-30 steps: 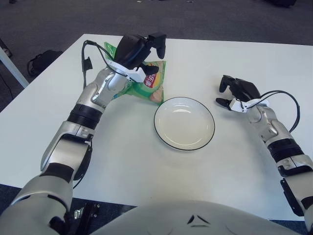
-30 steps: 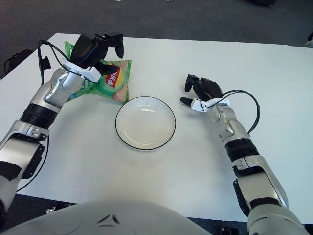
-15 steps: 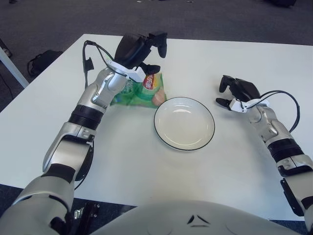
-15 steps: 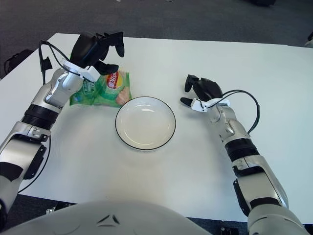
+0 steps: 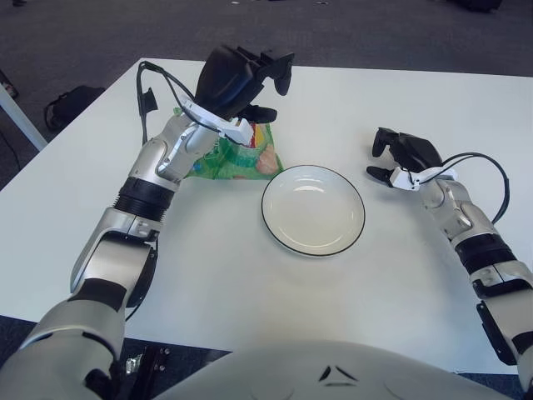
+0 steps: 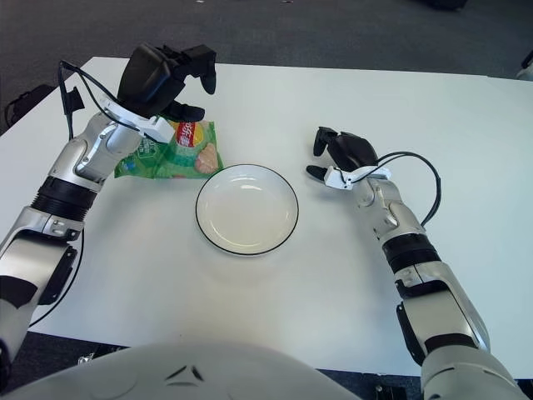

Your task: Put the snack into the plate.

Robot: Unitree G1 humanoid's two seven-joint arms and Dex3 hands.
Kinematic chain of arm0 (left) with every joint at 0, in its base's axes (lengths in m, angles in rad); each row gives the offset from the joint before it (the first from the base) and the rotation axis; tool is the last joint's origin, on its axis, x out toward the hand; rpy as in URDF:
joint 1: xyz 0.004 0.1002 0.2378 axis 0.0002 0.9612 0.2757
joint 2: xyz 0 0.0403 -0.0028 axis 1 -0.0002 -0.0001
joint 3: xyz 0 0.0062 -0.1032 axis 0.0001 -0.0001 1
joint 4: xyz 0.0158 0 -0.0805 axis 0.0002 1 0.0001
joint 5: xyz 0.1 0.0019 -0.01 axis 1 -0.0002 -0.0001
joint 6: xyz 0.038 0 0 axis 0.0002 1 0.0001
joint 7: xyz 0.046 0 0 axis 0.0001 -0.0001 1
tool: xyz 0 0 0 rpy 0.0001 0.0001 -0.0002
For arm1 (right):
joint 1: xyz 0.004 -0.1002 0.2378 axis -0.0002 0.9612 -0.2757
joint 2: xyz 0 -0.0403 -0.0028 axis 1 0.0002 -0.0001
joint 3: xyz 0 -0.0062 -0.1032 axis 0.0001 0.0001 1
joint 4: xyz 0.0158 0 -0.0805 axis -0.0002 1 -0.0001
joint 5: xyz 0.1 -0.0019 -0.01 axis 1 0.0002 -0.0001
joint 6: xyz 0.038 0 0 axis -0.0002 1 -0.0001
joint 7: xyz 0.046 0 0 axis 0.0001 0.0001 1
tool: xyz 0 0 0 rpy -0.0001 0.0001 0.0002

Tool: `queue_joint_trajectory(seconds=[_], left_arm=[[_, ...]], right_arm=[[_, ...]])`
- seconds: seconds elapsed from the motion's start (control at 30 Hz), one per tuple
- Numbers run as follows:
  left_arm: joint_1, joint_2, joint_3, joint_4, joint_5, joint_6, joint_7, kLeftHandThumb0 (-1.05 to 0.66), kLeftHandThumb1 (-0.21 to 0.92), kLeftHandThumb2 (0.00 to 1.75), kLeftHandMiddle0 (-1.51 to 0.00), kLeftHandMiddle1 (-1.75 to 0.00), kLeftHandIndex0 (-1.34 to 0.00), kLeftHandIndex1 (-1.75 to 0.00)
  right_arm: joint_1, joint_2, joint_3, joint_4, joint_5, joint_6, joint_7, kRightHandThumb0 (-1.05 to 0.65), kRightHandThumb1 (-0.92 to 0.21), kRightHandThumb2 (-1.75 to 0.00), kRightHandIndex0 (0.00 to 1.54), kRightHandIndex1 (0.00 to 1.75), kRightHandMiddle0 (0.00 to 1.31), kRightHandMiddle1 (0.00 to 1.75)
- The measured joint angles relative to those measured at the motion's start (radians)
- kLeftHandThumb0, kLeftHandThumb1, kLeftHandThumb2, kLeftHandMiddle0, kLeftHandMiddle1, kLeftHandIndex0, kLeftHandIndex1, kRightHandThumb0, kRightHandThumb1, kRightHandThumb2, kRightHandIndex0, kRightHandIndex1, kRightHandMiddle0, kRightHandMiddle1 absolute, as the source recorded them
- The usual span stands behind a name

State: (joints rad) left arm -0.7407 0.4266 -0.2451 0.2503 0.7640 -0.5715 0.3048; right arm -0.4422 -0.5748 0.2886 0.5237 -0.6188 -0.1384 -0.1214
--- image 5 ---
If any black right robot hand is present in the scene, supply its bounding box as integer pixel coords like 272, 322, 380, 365
366, 127, 459, 193

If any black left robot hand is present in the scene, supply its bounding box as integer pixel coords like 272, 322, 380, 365
181, 44, 296, 149

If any green potato chip bag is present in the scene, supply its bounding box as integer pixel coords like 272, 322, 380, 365
173, 106, 286, 181

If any white plate with black rim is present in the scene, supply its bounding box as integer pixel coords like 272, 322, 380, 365
261, 164, 366, 258

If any black bag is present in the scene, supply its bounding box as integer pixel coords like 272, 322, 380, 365
43, 85, 107, 130

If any white table leg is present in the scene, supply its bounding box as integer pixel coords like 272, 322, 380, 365
0, 87, 49, 152

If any white robot torso shell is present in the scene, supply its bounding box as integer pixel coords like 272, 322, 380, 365
153, 339, 526, 400

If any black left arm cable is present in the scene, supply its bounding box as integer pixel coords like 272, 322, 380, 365
135, 61, 209, 147

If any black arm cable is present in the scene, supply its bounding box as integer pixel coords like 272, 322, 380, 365
441, 152, 512, 226
135, 61, 209, 147

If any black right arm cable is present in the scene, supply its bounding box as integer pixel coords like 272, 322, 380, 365
441, 152, 512, 226

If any black bracket with screws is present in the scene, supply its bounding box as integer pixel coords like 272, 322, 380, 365
137, 343, 172, 400

